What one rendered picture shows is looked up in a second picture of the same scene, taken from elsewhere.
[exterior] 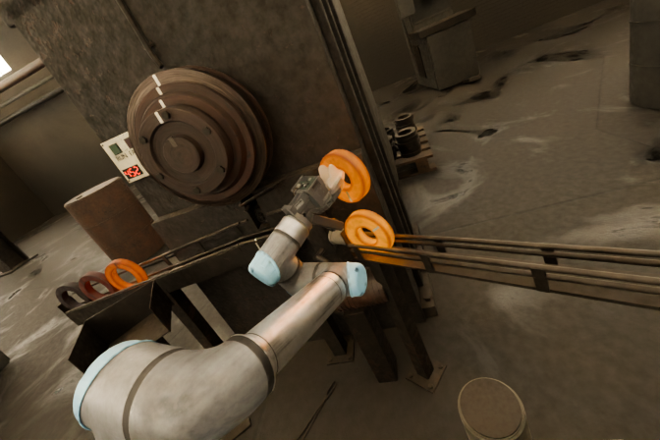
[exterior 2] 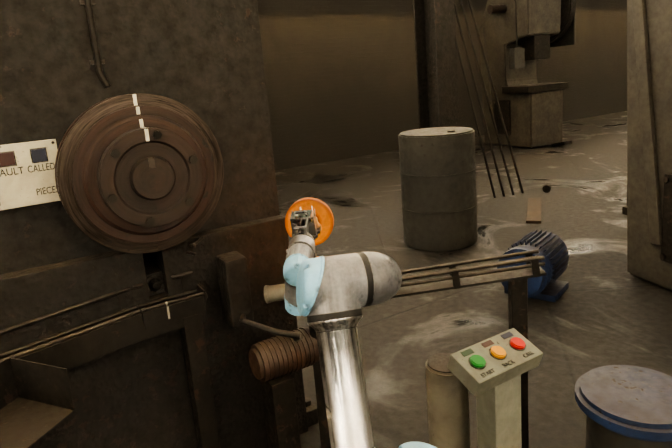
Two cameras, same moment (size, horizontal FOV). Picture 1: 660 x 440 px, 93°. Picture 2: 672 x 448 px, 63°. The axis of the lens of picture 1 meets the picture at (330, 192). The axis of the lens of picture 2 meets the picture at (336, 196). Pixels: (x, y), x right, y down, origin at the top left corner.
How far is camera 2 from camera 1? 124 cm
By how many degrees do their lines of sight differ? 47
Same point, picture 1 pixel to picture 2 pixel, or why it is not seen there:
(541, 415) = not seen: outside the picture
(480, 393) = (438, 359)
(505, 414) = not seen: hidden behind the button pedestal
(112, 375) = (338, 259)
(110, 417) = (354, 273)
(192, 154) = (166, 179)
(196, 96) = (180, 126)
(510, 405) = not seen: hidden behind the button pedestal
